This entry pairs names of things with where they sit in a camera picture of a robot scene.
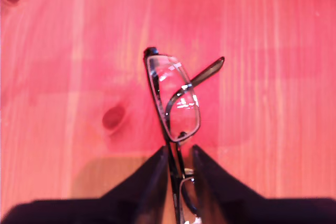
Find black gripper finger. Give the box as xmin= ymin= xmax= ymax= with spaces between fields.
xmin=192 ymin=144 xmax=263 ymax=224
xmin=101 ymin=145 xmax=170 ymax=224

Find black rectangular frame eyeglasses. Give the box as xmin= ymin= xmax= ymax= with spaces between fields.
xmin=143 ymin=47 xmax=226 ymax=224

